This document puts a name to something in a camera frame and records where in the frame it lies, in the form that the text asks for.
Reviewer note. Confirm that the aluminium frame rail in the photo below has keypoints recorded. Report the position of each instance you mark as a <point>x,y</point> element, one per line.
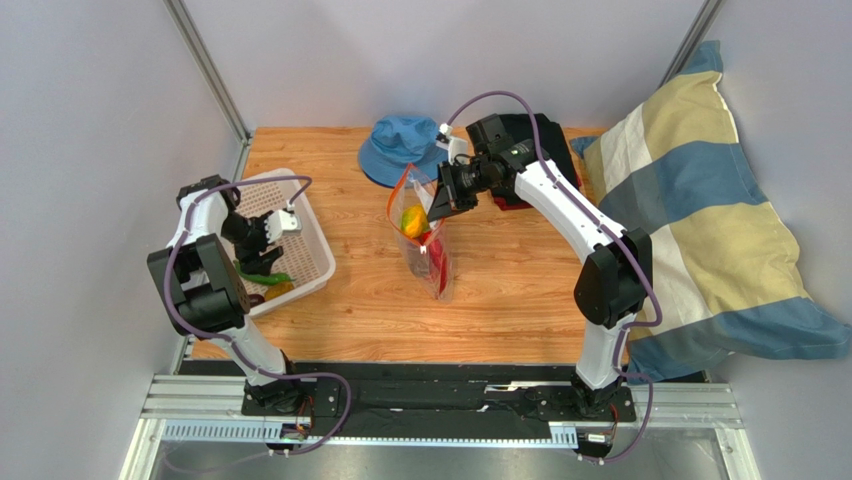
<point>208,408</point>

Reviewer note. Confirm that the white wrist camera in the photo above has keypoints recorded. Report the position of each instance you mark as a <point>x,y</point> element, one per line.
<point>282,222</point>
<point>455,147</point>

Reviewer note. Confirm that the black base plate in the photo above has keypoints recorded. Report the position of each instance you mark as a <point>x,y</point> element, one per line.
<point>450,401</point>

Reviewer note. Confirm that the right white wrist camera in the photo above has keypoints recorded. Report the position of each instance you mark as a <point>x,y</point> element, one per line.
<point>455,147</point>

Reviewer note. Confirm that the blue yellow checked pillow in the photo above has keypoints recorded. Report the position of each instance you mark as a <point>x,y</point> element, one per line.
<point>725,270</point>

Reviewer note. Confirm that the left aluminium corner post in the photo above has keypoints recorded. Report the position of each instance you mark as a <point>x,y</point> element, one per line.
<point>197,47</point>

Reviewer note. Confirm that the right aluminium corner post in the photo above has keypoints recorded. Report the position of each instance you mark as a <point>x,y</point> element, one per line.
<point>700,26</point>

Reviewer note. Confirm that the black folded cloth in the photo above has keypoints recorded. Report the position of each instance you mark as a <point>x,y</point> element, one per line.
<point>553,142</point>

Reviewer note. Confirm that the aluminium corner post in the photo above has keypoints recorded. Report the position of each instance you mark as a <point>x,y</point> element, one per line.
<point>700,26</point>
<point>197,47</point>

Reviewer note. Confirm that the red chili pepper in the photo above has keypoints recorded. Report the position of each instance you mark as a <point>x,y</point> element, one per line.
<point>438,263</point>

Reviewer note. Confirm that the yellow green mango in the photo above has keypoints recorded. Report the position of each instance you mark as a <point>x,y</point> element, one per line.
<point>414,222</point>

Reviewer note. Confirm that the green chili pepper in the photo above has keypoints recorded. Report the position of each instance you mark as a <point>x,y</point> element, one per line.
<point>266,280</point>

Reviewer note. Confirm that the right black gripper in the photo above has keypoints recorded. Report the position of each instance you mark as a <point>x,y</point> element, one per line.
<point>450,188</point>

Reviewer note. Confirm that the clear orange-zip bag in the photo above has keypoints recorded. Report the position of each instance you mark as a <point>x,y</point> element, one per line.
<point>423,244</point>

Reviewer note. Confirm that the yellow brown passion fruit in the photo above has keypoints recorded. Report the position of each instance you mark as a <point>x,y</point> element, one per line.
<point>278,290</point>

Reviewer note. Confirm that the blue bucket hat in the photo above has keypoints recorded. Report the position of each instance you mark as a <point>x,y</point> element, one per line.
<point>397,141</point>

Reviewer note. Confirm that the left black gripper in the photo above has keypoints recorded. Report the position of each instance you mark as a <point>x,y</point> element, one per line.
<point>250,260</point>

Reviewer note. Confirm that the white plastic basket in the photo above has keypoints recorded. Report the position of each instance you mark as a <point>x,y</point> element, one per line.
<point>307,257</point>

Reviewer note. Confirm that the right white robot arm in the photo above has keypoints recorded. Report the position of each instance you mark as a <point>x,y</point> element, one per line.
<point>615,278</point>

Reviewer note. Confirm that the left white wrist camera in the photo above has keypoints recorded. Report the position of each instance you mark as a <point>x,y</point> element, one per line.
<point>282,222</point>

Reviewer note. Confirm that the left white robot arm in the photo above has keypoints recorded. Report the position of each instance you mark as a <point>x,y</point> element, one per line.
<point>198,276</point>

